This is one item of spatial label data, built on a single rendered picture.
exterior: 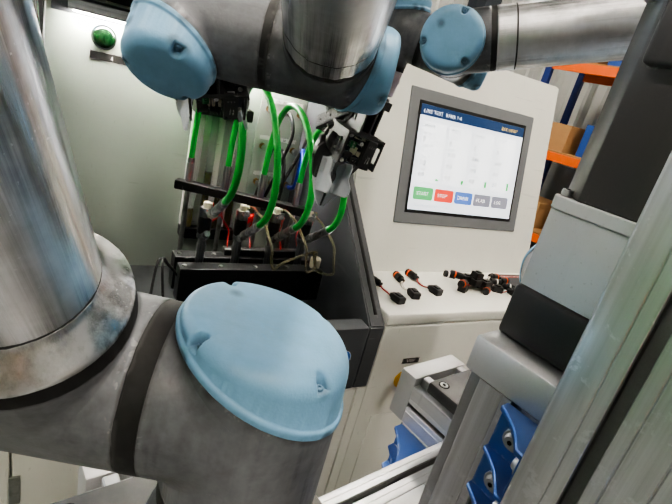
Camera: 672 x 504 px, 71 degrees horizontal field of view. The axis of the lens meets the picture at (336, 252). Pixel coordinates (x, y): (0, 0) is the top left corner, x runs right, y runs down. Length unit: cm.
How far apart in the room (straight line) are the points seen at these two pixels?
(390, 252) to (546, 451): 96
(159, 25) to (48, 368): 25
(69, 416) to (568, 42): 59
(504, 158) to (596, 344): 121
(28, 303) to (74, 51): 102
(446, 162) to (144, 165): 79
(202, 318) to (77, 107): 99
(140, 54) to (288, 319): 23
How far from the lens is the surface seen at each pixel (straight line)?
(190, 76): 41
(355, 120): 77
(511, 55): 63
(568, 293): 40
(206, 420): 29
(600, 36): 64
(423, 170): 128
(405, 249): 128
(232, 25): 41
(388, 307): 106
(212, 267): 105
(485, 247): 149
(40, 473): 100
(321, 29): 31
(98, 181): 129
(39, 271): 24
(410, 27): 76
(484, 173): 144
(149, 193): 131
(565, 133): 637
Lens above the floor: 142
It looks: 20 degrees down
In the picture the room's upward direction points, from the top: 14 degrees clockwise
